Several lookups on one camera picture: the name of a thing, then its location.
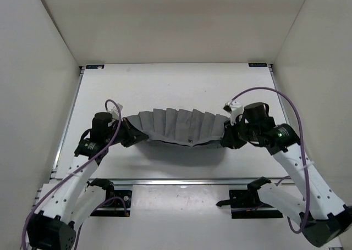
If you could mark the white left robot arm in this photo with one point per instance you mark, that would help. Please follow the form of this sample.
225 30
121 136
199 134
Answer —
56 220

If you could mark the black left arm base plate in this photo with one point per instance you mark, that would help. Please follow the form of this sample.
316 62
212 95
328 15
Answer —
120 206

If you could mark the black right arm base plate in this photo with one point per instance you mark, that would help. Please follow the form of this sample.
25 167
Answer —
246 208

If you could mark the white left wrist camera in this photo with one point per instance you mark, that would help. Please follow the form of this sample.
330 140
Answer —
115 110

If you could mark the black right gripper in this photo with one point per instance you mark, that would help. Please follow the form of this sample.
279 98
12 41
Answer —
229 139

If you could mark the left blue corner label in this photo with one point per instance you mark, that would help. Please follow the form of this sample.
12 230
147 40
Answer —
95 66

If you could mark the right blue corner label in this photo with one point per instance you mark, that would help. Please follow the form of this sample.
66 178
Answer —
257 65

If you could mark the grey pleated skirt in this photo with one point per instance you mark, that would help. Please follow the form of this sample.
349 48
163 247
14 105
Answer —
171 127

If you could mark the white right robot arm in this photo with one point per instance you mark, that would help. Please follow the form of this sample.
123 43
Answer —
321 214

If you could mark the blue corner label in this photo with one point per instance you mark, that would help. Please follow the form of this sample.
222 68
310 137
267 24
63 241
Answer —
95 66
257 65

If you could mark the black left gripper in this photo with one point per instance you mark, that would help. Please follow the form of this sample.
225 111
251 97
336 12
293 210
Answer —
134 134

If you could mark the aluminium front table rail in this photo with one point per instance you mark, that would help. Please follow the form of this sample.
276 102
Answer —
182 182

